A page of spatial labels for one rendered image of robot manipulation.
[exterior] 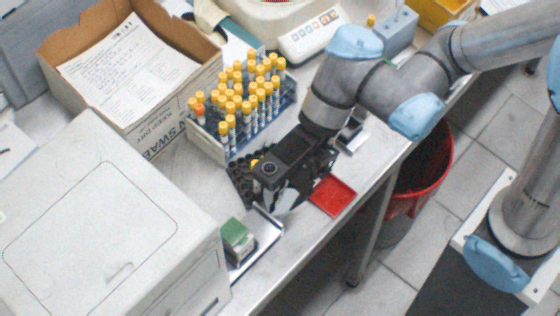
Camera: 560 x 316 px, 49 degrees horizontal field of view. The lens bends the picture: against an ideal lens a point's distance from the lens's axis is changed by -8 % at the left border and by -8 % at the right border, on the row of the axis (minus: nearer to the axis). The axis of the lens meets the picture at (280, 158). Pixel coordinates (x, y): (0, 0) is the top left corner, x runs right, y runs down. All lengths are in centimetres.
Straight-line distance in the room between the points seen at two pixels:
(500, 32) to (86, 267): 62
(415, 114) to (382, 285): 122
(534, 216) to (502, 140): 159
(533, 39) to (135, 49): 79
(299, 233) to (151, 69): 43
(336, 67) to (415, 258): 126
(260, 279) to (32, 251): 43
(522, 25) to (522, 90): 176
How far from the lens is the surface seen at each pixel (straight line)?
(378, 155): 125
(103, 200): 88
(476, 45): 93
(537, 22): 85
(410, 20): 134
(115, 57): 133
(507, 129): 248
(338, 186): 121
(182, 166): 123
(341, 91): 96
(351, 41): 94
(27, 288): 86
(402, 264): 212
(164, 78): 128
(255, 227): 112
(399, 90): 92
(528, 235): 90
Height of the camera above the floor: 193
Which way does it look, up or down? 59 degrees down
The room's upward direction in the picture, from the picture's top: 1 degrees clockwise
